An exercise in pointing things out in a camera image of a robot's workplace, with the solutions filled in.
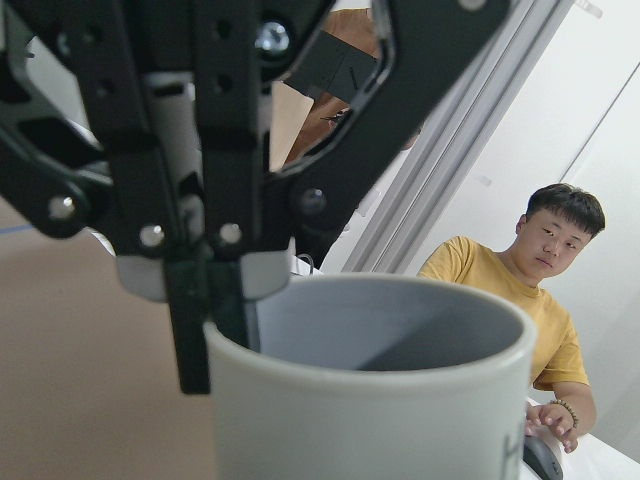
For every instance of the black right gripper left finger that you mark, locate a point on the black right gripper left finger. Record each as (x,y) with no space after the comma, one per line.
(120,181)

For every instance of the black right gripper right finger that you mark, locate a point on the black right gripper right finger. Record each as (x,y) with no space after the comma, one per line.
(374,74)

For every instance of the white cup with handle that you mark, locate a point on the white cup with handle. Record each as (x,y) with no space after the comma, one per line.
(372,376)

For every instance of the person in yellow shirt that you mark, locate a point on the person in yellow shirt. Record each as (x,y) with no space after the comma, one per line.
(559,222)

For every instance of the black computer mouse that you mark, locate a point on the black computer mouse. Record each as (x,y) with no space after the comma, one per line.
(538,456)

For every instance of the aluminium frame post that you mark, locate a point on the aluminium frame post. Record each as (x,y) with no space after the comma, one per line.
(418,189)

